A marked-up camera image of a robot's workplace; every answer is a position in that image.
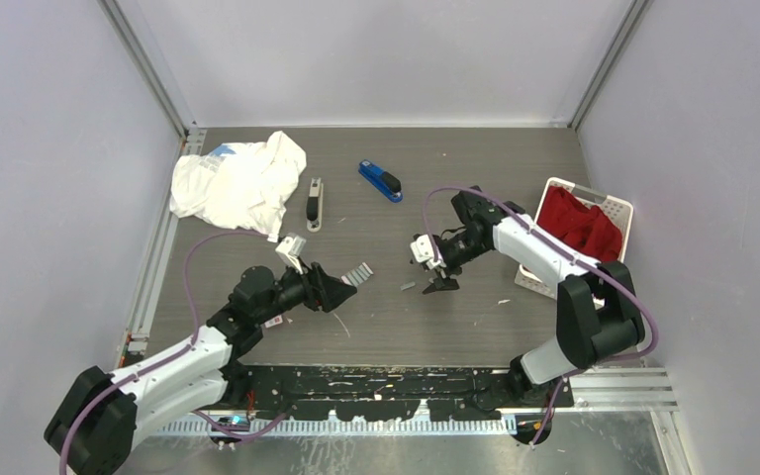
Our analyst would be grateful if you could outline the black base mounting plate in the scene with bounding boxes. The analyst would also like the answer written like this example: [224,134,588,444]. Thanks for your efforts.
[209,365,574,422]

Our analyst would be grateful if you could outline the red cloth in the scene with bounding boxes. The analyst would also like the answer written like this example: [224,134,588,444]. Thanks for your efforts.
[537,187,623,261]

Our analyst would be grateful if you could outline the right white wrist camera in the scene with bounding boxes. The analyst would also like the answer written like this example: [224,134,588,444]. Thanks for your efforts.
[409,235,445,270]

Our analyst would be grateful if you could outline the staple box lid sleeve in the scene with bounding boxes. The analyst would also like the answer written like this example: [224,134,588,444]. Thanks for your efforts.
[263,315,284,328]

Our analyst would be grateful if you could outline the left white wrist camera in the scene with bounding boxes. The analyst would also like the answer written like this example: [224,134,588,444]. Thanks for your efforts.
[275,234,307,275]

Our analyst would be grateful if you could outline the white crumpled t-shirt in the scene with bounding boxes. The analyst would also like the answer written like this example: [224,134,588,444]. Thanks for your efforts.
[169,131,307,240]

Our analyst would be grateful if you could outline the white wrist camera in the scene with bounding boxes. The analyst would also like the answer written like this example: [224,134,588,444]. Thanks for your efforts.
[275,234,307,275]
[409,235,445,270]

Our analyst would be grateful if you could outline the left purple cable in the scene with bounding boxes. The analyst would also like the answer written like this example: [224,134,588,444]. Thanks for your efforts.
[56,229,276,475]

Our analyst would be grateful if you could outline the white perforated cable rail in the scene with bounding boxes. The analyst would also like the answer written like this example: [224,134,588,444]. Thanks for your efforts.
[152,415,517,437]

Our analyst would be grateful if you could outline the box of staples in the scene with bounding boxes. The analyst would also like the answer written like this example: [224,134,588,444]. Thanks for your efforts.
[341,262,374,287]

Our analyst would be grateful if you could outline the blue black stapler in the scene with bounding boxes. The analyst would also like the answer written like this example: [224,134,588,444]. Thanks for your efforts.
[358,160,403,203]

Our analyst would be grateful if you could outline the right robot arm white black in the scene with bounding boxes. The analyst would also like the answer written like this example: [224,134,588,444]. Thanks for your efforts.
[410,187,651,407]

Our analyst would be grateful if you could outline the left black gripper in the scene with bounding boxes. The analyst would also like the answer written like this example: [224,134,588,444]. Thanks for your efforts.
[254,256,355,325]

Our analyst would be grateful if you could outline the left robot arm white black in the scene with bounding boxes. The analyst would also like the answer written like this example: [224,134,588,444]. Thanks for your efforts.
[44,262,357,474]

